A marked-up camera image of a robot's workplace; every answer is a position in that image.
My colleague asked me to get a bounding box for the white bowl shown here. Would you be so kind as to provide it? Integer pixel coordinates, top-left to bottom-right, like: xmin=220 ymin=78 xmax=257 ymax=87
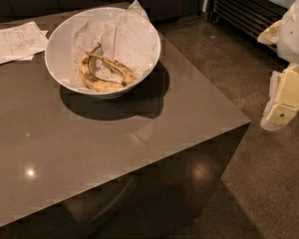
xmin=45 ymin=7 xmax=161 ymax=100

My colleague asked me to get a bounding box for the white paper sheet underneath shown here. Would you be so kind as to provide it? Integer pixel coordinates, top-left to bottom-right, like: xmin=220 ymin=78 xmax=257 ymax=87
xmin=18 ymin=30 xmax=49 ymax=62

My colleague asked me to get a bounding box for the spotted banana lying in bowl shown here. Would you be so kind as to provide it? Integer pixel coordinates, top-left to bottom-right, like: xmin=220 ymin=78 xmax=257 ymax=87
xmin=79 ymin=43 xmax=124 ymax=93

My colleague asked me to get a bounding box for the white printed paper sheet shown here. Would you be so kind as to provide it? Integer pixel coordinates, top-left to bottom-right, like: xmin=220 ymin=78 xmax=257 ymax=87
xmin=0 ymin=21 xmax=48 ymax=64

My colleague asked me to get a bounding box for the white gripper with grille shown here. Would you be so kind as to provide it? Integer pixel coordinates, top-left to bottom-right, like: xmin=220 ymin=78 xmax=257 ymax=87
xmin=257 ymin=0 xmax=299 ymax=111

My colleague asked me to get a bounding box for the spotted banana with long stem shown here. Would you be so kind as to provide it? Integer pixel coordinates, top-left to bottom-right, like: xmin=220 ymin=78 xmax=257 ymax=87
xmin=87 ymin=52 xmax=136 ymax=86

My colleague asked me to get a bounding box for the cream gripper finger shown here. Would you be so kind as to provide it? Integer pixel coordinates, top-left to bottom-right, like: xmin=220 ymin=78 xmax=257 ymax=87
xmin=260 ymin=72 xmax=298 ymax=131

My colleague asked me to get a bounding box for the white paper lining in bowl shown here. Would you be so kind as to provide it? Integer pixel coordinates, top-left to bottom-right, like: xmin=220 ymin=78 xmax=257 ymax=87
xmin=69 ymin=1 xmax=156 ymax=92

